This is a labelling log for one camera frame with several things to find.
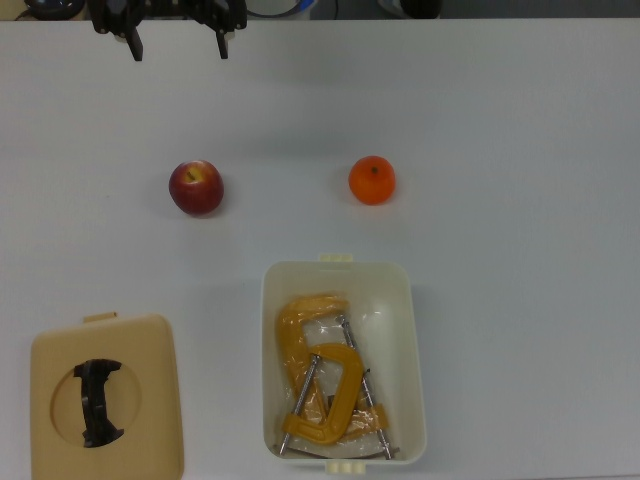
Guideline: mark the large yellow C-clamp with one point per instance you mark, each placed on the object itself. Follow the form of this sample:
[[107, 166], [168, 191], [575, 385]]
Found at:
[[290, 330]]

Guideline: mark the black round device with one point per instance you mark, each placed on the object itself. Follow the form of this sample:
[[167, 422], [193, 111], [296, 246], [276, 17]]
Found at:
[[52, 9]]

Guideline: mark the red toy apple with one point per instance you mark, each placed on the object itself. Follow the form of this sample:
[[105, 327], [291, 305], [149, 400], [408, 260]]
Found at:
[[196, 189]]

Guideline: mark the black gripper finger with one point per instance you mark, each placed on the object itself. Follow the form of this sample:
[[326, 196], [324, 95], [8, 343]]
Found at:
[[134, 45], [223, 42]]

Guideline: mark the pale plastic container box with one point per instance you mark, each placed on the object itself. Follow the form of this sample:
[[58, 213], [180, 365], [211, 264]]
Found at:
[[395, 310]]

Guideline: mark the tan plastic container lid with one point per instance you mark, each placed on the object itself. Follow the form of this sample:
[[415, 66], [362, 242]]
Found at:
[[150, 400]]

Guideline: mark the small yellow C-clamp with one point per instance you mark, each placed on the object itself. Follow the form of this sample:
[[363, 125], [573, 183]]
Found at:
[[347, 385]]

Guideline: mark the orange toy fruit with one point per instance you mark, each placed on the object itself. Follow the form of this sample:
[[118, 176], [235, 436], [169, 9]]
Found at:
[[372, 181]]

